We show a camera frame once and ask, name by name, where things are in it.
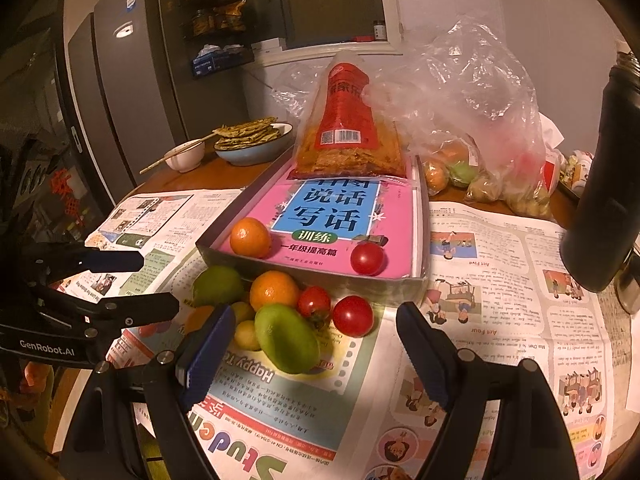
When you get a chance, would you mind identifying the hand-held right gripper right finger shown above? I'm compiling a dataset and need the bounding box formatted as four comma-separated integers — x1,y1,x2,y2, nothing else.
395,301,573,480

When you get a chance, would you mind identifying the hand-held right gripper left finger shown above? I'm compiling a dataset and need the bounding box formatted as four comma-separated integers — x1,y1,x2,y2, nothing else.
65,302,238,480

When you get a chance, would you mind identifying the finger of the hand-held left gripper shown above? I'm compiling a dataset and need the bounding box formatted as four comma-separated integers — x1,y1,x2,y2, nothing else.
35,290,182,343
20,242,147,286

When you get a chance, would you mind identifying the orange mandarin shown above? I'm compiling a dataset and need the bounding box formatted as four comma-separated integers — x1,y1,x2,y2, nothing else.
186,305,216,335
249,270,301,313
229,216,273,259

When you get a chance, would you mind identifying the kiwi fruit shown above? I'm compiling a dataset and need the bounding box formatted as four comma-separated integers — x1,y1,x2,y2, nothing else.
234,320,263,352

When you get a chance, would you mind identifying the small yellow-green fruit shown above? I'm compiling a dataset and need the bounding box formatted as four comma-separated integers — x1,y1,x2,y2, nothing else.
230,301,256,325

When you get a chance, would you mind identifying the round green fruit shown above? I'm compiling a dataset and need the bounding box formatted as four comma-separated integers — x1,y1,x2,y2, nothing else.
192,265,246,308

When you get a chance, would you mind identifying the grey cardboard box tray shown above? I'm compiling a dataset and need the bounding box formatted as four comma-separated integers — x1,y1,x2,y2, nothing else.
195,152,432,308

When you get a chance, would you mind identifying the oval green fruit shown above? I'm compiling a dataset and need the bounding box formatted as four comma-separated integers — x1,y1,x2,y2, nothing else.
254,303,321,375

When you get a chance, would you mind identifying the small red tomato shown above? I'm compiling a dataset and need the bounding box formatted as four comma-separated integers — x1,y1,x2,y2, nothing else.
297,286,332,323

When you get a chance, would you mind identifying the bag of tan fruits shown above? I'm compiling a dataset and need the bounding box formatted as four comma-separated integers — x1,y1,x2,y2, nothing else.
465,170,508,204
505,180,553,219

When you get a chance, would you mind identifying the red plastic lattice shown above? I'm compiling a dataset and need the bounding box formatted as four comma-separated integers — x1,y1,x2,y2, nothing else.
50,167,83,216

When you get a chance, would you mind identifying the colourful title newspaper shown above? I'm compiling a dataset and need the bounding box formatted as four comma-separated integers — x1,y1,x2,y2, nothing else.
55,187,386,480

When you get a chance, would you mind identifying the comic strip newspaper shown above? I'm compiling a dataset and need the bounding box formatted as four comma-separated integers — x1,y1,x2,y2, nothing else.
345,200,616,480

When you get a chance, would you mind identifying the small white bowl with chopsticks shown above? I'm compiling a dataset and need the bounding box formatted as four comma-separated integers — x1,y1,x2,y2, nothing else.
139,132,221,175

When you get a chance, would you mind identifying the grey refrigerator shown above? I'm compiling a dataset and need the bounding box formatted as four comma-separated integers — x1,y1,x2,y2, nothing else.
50,0,251,201

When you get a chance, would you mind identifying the blue enamel bowl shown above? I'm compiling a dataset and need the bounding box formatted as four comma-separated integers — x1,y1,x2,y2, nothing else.
214,122,295,167

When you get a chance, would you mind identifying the bagged orange fruit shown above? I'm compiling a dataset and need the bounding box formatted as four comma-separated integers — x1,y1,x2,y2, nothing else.
422,160,449,196

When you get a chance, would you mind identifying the stack of flat pancakes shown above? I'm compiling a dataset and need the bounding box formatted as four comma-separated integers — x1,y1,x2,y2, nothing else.
212,116,281,151

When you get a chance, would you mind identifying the bagged green fruit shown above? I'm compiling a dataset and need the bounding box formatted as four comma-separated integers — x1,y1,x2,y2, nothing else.
448,160,481,188

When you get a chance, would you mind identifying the pink and blue book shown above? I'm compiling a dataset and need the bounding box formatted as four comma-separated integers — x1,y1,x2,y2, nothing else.
216,177,426,281

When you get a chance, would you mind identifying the blue packet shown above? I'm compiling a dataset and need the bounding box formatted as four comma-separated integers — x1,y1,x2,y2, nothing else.
190,45,251,78

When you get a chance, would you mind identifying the white medicine jar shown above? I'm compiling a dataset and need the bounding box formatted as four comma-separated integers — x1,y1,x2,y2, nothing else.
570,152,594,196

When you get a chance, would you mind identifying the black thermos bottle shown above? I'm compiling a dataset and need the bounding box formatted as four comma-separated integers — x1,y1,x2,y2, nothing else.
559,50,640,293

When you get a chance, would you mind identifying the red snack packet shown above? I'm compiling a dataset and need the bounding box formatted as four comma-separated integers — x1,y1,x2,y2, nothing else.
289,51,405,181

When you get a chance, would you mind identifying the black hanging rack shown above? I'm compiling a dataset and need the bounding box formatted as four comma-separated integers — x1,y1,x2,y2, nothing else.
180,0,251,78

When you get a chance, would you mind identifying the clear plastic bag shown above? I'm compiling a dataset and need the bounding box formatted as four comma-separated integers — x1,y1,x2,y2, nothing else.
272,15,563,218

